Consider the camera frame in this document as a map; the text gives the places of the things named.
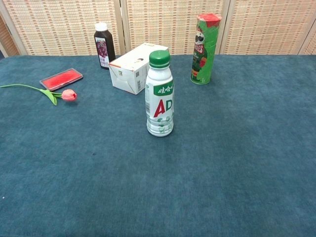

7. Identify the artificial pink tulip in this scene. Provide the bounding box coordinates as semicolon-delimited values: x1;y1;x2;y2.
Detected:
0;83;78;106

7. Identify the green screw bottle cap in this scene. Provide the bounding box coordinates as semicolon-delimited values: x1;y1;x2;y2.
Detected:
149;50;171;69

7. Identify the white plastic drink bottle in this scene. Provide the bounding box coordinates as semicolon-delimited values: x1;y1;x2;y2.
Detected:
144;64;175;137

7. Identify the green Pringles can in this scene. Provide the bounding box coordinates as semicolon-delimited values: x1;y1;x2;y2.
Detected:
190;13;222;85

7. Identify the dark juice bottle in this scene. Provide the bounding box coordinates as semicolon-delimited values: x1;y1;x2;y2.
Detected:
93;22;116;70

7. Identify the white cardboard box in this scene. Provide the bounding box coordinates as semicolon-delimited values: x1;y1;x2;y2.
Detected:
109;42;169;95

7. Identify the red ink pad case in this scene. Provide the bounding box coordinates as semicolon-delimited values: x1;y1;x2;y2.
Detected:
39;68;84;91

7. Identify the woven bamboo folding screen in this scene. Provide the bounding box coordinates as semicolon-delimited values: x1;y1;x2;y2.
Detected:
0;0;316;58

